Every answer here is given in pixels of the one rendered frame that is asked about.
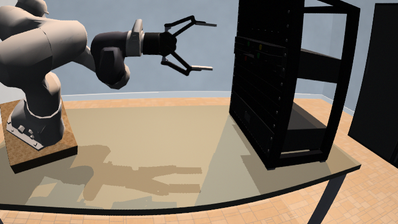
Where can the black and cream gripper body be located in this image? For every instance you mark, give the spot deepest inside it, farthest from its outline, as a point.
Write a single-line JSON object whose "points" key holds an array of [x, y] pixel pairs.
{"points": [[155, 43]]}

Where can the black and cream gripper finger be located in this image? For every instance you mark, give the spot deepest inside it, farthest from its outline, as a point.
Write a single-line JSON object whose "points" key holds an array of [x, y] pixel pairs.
{"points": [[193, 21], [179, 69]]}

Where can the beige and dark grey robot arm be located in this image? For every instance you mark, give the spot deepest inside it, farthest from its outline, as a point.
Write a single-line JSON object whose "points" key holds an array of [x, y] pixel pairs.
{"points": [[33, 45]]}

